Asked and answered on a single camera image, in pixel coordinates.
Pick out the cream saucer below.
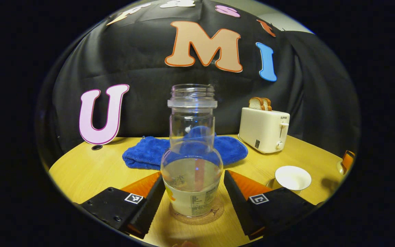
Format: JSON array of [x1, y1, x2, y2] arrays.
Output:
[[266, 178, 302, 196]]

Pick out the clear water bottle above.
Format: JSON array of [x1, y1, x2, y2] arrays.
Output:
[[161, 84, 224, 217]]

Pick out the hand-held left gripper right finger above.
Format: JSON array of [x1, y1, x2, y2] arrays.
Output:
[[224, 170, 316, 240]]

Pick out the cream teacup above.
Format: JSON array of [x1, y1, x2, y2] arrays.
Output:
[[275, 166, 312, 191]]

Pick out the blue towel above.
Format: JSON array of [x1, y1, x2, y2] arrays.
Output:
[[122, 126, 248, 171]]

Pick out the cream toaster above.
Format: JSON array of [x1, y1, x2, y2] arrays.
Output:
[[238, 107, 290, 154]]

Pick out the black backdrop cloth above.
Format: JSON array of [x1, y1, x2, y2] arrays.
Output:
[[36, 0, 361, 168]]

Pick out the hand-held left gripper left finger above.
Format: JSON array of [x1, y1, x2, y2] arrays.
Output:
[[79, 172, 166, 239]]

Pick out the round cork coaster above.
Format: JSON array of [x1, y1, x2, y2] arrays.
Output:
[[169, 197, 225, 226]]

